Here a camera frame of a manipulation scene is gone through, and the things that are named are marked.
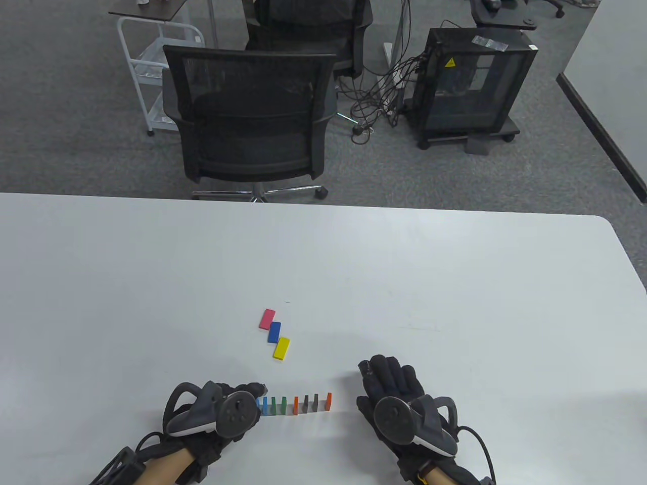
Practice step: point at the person's right hand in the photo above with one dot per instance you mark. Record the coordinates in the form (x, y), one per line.
(391, 379)

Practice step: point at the person's left hand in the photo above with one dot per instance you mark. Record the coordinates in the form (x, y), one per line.
(247, 390)

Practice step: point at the yellow domino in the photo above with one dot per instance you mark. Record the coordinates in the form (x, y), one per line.
(281, 348)

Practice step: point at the dark blue domino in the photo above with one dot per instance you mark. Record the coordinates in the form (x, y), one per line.
(274, 332)

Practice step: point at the pink domino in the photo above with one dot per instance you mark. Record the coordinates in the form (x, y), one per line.
(267, 319)

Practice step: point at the person's left forearm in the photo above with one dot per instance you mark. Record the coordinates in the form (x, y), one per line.
(164, 470)

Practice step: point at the person's right forearm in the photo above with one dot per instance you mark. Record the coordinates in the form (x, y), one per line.
(433, 475)

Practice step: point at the grey hand tracker controller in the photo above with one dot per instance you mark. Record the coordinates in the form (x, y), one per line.
(394, 419)
(237, 414)

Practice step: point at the grey foot block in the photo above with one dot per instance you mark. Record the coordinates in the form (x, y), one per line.
(477, 145)

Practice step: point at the black mesh office chair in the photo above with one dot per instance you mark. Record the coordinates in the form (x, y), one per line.
(252, 126)

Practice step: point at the black glass computer case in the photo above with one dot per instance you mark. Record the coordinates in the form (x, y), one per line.
(470, 101)

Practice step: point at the white rolling cart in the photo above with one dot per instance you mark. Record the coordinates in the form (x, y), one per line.
(156, 113)

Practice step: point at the white desk leg panel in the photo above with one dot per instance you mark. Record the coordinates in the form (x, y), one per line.
(402, 30)

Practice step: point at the clear plastic bag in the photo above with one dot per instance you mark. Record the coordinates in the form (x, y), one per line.
(489, 43)

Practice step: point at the black padded office chair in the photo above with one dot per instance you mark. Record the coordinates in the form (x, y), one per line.
(303, 25)

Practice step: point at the white table pole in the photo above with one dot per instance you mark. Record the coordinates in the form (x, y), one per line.
(213, 22)

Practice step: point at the black swivel chair base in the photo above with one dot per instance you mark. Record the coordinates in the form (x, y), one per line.
(500, 20)

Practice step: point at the brown side table top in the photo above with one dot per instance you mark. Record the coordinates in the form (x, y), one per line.
(151, 11)

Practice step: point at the black chair leg with caster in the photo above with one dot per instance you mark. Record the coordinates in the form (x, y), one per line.
(557, 10)

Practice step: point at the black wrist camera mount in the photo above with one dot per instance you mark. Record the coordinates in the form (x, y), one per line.
(116, 470)

